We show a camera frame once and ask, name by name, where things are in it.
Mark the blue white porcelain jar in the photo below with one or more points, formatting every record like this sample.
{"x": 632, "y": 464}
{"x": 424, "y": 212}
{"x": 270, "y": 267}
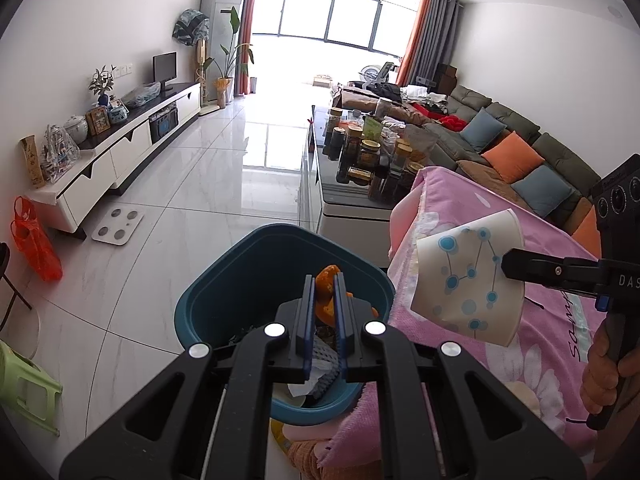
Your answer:
{"x": 118, "y": 114}

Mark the white wall socket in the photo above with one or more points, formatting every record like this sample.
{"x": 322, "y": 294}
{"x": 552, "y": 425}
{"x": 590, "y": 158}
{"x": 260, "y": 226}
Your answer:
{"x": 122, "y": 69}

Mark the black monitor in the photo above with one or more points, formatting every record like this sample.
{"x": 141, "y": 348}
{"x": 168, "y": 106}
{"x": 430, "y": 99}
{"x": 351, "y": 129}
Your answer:
{"x": 165, "y": 69}

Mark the large window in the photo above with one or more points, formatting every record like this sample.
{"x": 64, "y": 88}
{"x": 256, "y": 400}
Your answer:
{"x": 330, "y": 15}

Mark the white bathroom scale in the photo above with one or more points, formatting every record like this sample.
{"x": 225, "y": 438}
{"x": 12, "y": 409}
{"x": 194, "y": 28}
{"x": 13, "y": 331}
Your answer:
{"x": 118, "y": 227}

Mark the orange cushion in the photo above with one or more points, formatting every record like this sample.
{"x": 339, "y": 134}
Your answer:
{"x": 587, "y": 232}
{"x": 512, "y": 155}

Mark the leafy sprig in vase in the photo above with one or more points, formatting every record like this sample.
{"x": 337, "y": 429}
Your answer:
{"x": 102, "y": 82}

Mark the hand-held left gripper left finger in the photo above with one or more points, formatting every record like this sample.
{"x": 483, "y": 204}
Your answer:
{"x": 310, "y": 310}

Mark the white exercise machine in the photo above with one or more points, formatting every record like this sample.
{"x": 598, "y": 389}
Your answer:
{"x": 380, "y": 72}

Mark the brown ottoman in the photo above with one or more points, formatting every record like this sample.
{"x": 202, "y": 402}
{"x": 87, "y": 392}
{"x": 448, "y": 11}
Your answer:
{"x": 365, "y": 102}

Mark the group of jars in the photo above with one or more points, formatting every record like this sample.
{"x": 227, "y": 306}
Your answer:
{"x": 370, "y": 155}

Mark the white standing air conditioner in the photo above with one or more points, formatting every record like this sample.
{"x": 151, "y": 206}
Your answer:
{"x": 220, "y": 25}

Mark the clear plastic bag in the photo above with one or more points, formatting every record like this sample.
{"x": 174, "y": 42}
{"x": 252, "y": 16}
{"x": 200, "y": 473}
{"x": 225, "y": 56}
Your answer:
{"x": 60, "y": 152}

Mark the black chair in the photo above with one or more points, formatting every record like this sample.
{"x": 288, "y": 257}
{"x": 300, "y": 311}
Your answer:
{"x": 10, "y": 285}

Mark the teal plastic bin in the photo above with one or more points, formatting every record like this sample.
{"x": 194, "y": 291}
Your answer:
{"x": 235, "y": 280}

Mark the crumpled white tissue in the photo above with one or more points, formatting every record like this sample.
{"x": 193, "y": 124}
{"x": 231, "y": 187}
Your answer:
{"x": 300, "y": 391}

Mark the white ceramic jar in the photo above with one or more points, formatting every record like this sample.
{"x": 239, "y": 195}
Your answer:
{"x": 76, "y": 128}

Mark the white black TV cabinet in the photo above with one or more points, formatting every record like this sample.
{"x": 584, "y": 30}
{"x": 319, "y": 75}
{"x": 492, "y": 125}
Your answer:
{"x": 125, "y": 155}

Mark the red plastic bag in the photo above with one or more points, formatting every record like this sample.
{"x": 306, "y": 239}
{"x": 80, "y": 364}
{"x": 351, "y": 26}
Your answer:
{"x": 37, "y": 242}

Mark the person's right hand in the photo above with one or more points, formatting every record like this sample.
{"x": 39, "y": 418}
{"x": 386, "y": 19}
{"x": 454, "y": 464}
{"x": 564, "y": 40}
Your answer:
{"x": 597, "y": 375}

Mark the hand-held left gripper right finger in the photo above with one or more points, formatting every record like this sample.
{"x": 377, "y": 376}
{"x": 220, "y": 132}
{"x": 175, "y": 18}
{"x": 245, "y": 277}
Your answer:
{"x": 340, "y": 310}

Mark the tall yellow box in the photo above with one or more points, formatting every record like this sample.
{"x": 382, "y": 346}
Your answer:
{"x": 32, "y": 162}

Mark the green sectional sofa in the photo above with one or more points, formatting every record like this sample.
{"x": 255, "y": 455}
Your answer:
{"x": 525, "y": 120}

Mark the cloth covered standing fan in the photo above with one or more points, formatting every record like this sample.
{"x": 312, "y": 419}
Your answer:
{"x": 190, "y": 25}

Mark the orange peel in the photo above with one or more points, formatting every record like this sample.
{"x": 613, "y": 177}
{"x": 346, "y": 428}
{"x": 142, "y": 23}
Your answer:
{"x": 326, "y": 285}

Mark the blue cushion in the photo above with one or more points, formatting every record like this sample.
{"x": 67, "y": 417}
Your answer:
{"x": 482, "y": 130}
{"x": 542, "y": 190}

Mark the recessed ceiling spotlight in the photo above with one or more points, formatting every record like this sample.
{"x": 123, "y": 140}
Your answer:
{"x": 614, "y": 11}

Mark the tall leafy plant yellow pot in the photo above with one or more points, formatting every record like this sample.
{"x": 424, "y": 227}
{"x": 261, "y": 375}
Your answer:
{"x": 227, "y": 65}

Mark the wooden picture frame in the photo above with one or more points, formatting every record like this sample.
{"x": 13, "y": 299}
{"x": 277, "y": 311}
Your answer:
{"x": 98, "y": 120}

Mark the black bag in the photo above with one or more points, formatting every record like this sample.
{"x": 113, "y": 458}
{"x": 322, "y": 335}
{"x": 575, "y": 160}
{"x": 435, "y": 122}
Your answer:
{"x": 385, "y": 91}

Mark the white clothes pile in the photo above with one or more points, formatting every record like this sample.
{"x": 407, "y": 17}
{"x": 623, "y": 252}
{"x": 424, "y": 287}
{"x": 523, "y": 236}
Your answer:
{"x": 417, "y": 92}

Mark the orange grey curtain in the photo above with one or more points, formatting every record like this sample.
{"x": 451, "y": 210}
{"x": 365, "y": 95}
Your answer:
{"x": 249, "y": 25}
{"x": 430, "y": 35}

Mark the glass coffee table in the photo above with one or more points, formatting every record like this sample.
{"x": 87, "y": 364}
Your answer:
{"x": 330, "y": 195}

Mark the white foam fruit net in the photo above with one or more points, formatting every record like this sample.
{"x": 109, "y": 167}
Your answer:
{"x": 326, "y": 375}

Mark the cardboard box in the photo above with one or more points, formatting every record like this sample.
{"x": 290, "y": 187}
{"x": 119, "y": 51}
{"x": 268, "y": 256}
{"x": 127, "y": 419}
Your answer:
{"x": 322, "y": 80}

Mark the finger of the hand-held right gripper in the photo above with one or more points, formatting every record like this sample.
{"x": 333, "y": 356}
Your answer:
{"x": 540, "y": 267}

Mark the dotted white paper cup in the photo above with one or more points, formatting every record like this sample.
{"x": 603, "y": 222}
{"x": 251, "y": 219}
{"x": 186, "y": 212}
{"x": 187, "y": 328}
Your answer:
{"x": 465, "y": 280}

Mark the red cloth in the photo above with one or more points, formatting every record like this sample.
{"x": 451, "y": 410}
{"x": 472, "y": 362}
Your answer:
{"x": 452, "y": 122}

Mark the dark brown box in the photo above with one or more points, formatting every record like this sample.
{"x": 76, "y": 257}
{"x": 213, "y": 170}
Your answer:
{"x": 446, "y": 77}

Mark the green plastic stool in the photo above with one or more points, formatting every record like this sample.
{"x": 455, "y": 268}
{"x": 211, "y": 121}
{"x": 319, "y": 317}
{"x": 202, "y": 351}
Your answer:
{"x": 25, "y": 385}

